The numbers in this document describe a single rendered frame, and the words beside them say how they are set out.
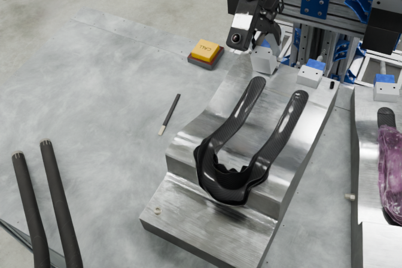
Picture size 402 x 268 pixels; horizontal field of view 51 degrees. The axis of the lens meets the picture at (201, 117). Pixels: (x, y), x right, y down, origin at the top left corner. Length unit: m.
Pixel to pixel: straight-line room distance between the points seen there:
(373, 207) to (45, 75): 0.95
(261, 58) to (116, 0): 1.97
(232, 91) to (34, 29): 2.02
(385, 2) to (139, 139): 0.73
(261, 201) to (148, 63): 0.59
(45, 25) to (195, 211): 2.16
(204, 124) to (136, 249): 0.31
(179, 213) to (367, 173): 0.39
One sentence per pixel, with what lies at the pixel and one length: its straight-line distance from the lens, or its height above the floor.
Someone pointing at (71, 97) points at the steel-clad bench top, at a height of 0.80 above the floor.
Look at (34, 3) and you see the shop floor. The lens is 3.11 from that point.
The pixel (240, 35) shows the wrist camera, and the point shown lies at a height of 1.07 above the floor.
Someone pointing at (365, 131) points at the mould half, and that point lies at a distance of 1.01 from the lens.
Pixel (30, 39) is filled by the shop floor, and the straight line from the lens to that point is 2.83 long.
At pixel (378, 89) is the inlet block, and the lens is 1.09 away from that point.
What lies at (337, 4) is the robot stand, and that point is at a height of 0.78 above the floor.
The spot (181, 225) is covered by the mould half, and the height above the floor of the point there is 0.86.
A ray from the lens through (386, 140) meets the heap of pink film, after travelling 0.97.
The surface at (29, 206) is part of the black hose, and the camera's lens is 1.01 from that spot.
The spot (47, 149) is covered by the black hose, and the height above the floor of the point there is 0.84.
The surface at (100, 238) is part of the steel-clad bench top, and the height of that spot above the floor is 0.80.
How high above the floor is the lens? 1.68
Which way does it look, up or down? 53 degrees down
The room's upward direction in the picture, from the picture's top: 9 degrees counter-clockwise
